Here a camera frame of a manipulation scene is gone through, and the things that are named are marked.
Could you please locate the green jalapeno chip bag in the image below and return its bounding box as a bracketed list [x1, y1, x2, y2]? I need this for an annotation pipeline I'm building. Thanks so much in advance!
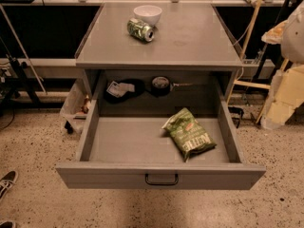
[162, 107, 217, 162]

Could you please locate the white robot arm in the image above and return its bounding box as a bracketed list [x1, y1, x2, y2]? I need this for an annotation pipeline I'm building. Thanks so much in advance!
[261, 1, 304, 65]

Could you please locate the grey open top drawer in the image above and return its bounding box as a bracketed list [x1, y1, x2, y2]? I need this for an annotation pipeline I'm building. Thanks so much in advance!
[55, 76, 267, 191]

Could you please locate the grey cabinet counter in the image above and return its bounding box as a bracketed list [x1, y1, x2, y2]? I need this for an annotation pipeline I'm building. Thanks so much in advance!
[76, 3, 241, 116]

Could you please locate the clear plastic bin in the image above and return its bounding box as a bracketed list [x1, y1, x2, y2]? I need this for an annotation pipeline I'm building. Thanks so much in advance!
[60, 79, 90, 133]

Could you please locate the green soda can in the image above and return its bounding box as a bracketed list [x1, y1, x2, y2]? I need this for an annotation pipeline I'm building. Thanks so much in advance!
[127, 18, 154, 43]

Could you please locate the white ceramic bowl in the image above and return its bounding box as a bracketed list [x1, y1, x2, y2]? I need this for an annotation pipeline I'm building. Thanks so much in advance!
[133, 5, 162, 27]

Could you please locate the black tripod stand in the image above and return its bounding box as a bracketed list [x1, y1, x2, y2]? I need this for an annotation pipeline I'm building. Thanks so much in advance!
[0, 36, 40, 105]

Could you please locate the black sneaker upper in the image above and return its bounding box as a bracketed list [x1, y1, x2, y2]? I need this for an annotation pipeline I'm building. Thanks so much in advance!
[0, 170, 18, 200]

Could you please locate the black sneaker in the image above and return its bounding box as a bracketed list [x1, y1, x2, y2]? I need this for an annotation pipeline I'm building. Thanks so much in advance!
[0, 170, 18, 200]
[0, 221, 16, 228]

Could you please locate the wooden stick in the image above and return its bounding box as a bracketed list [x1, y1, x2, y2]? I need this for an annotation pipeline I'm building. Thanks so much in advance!
[226, 0, 269, 104]

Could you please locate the black sneaker lower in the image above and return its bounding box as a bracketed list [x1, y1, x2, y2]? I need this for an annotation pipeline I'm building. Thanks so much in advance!
[0, 221, 16, 228]

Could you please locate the black drawer handle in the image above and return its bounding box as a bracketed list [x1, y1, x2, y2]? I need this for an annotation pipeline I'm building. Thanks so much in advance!
[145, 174, 179, 186]

